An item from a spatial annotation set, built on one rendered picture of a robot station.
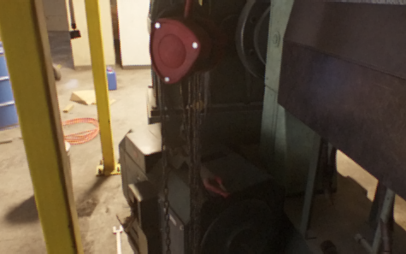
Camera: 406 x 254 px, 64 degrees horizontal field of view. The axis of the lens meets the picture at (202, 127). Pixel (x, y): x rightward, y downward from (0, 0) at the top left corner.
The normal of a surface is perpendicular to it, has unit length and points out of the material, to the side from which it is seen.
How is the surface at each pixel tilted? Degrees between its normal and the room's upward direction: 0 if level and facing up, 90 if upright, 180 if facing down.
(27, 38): 90
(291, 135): 72
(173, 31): 90
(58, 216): 90
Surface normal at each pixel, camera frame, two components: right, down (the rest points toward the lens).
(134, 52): 0.19, 0.37
